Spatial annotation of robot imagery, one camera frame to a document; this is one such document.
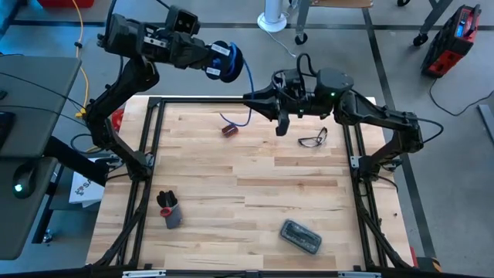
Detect grey marker holder cup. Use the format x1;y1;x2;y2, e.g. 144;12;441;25
156;189;184;230

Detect yellow cable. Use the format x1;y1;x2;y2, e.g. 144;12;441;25
71;0;90;119

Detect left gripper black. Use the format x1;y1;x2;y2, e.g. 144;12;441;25
167;30;233;80

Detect red and black bit holder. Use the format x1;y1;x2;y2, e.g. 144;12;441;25
221;123;239;139

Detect grey desk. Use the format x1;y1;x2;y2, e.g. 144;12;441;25
0;55;83;261

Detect black keyboard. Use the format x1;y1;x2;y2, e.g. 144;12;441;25
0;110;16;151

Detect black aluminium frame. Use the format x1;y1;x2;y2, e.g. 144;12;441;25
92;96;416;273

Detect dark cable spool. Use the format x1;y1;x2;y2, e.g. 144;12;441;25
203;39;245;84

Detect blue cable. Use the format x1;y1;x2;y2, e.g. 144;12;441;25
218;41;255;128

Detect white pole base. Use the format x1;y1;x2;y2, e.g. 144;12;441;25
256;0;289;34

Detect black floor cable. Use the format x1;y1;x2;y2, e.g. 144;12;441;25
428;76;494;117

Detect red round object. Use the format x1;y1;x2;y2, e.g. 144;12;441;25
110;108;125;132

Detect black computer mouse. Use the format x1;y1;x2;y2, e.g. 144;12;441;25
11;161;39;201

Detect small red plastic bin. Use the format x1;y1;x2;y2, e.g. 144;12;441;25
37;0;96;9

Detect black cart leg with caster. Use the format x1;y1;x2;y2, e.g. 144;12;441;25
411;0;456;48
293;0;312;46

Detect red and black tool case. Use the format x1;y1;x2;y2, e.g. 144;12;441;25
419;3;482;80

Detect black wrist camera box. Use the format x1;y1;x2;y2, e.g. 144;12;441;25
164;5;201;36

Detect crumpled dark bag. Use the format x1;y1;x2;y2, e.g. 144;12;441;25
297;126;329;149

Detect white printed paper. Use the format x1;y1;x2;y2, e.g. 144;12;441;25
68;156;107;209

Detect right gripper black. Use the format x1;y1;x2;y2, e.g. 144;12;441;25
242;70;322;137

